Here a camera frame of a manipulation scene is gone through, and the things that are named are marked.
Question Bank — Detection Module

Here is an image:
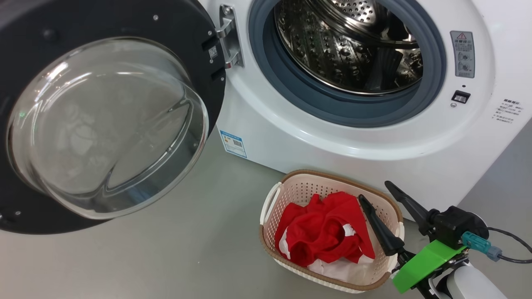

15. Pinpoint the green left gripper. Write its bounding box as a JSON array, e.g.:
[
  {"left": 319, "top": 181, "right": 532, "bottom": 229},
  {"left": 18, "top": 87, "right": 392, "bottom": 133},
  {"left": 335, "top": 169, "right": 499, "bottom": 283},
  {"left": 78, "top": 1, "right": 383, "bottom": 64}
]
[{"left": 358, "top": 181, "right": 468, "bottom": 294}]

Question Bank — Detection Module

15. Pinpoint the red and white garment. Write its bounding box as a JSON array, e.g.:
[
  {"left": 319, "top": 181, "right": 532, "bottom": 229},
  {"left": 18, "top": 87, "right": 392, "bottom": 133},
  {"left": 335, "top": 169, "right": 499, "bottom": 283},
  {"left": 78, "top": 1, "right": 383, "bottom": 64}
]
[{"left": 274, "top": 191, "right": 377, "bottom": 283}]

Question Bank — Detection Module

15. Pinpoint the black glass washing machine door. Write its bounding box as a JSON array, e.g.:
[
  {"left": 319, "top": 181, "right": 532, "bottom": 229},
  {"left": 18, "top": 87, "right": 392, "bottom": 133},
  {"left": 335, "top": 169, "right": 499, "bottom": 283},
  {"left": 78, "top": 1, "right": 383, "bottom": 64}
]
[{"left": 0, "top": 0, "right": 227, "bottom": 235}]

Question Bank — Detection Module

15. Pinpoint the white front-load washing machine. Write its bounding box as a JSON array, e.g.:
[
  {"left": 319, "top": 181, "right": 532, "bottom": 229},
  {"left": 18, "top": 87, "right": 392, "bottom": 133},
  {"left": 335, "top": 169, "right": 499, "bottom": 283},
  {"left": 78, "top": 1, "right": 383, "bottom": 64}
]
[{"left": 195, "top": 0, "right": 532, "bottom": 221}]

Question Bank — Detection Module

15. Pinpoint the cream perforated laundry basket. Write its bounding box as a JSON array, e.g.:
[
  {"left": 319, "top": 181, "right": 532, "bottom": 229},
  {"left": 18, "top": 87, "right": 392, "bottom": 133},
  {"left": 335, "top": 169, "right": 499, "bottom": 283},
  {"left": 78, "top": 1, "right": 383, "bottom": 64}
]
[{"left": 259, "top": 169, "right": 405, "bottom": 294}]

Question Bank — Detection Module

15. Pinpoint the grey rubber door gasket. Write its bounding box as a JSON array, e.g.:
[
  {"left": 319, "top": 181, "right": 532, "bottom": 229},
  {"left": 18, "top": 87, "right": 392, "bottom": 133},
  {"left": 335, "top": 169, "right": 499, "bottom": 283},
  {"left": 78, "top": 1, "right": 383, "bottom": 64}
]
[{"left": 248, "top": 0, "right": 447, "bottom": 128}]

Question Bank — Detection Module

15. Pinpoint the metal door hinge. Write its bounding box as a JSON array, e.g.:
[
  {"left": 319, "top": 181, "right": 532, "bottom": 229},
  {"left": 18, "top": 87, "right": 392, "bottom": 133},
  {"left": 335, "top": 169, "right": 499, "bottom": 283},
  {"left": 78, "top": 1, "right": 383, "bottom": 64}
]
[{"left": 215, "top": 4, "right": 245, "bottom": 69}]

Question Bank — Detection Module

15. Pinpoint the black text instruction sticker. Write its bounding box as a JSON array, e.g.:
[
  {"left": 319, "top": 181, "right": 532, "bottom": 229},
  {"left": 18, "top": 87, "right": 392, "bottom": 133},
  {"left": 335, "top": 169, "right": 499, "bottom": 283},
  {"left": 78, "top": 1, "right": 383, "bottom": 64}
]
[{"left": 495, "top": 99, "right": 524, "bottom": 125}]

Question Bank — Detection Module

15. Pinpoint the stainless steel washer drum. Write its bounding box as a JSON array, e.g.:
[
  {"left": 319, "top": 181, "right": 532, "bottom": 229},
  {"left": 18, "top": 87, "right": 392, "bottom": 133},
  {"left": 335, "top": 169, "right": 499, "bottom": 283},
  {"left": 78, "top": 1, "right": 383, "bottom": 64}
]
[{"left": 274, "top": 0, "right": 424, "bottom": 96}]

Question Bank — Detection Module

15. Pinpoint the grey warning label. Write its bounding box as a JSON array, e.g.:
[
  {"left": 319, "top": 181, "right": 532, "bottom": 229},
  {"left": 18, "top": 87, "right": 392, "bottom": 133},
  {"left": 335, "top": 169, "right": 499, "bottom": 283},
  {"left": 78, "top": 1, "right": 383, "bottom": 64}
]
[{"left": 450, "top": 30, "right": 475, "bottom": 78}]

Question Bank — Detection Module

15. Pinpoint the blue energy label sticker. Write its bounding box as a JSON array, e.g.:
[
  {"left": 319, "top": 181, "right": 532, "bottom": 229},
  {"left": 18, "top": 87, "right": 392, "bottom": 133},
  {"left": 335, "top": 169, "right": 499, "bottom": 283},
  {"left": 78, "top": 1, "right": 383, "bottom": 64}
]
[{"left": 219, "top": 130, "right": 247, "bottom": 159}]

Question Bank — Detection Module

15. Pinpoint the teal cable connector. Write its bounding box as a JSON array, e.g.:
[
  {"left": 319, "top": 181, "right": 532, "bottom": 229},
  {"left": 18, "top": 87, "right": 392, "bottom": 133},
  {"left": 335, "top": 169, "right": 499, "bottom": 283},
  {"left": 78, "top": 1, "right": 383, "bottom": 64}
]
[{"left": 461, "top": 231, "right": 503, "bottom": 262}]

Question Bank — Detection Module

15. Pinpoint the black camera cable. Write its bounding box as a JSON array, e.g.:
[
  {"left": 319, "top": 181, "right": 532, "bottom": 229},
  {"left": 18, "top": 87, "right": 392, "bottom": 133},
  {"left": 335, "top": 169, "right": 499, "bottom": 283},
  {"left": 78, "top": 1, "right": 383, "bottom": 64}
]
[{"left": 488, "top": 227, "right": 532, "bottom": 264}]

